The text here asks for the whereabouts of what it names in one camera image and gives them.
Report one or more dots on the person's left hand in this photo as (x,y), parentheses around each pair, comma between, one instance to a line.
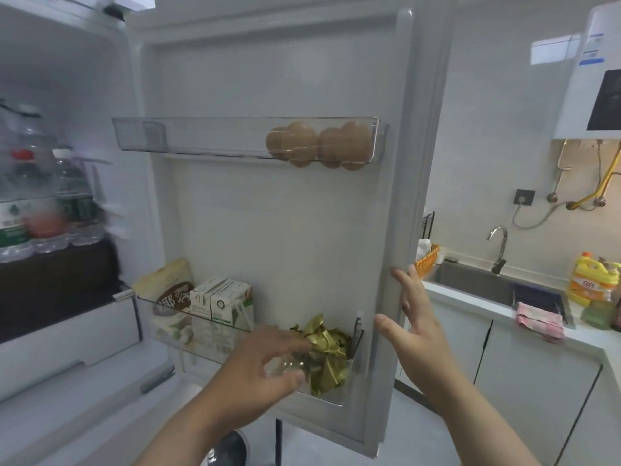
(252,373)

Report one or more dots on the person's right hand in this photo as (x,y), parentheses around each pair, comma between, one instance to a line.
(427,354)

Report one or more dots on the white milk carton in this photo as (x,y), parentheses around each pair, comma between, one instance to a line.
(201,300)
(240,296)

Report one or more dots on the white refrigerator door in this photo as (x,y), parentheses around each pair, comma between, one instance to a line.
(271,213)

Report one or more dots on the white countertop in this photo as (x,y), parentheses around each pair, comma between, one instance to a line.
(589,342)

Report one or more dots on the deep clear door shelf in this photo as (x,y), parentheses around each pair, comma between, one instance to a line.
(204,342)

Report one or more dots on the dark round bin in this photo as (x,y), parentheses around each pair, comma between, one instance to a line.
(230,451)

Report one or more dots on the steel sink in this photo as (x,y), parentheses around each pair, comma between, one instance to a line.
(475,281)

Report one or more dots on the orange woven basket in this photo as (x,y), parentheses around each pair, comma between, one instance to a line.
(427,264)

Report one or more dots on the grey white cloth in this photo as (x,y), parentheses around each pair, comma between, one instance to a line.
(424,246)

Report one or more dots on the chrome faucet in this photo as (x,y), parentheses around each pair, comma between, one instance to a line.
(498,266)

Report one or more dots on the pink dish cloth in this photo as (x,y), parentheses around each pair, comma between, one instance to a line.
(541,320)

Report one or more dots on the brown white snack packet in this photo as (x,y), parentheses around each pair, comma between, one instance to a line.
(167,286)

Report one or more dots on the dark sink drain basket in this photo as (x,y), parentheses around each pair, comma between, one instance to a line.
(533,293)

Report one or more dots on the yellow detergent bottle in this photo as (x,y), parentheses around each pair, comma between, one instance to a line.
(587,286)

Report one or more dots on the green liquid bottle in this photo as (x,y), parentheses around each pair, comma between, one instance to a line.
(599,315)

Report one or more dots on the white refrigerator drawer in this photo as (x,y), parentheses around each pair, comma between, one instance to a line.
(63,349)

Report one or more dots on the dark sauce bottle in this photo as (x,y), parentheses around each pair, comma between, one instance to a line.
(617,315)

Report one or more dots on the dark refrigerator drawer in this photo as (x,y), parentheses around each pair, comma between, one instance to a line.
(58,286)

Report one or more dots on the small green label water bottle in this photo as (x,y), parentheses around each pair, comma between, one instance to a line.
(80,208)

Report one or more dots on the long clear door shelf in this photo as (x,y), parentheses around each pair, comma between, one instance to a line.
(194,135)

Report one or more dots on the red cap drink bottle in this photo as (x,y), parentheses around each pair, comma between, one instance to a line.
(43,223)

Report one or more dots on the large green label water jug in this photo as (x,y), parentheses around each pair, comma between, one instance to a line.
(12,228)

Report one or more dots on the white water heater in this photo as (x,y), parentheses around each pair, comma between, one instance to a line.
(577,92)

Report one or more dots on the white refrigerator body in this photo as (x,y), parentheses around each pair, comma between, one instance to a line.
(58,67)

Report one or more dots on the dark wall socket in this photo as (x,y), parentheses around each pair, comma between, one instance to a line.
(525,197)

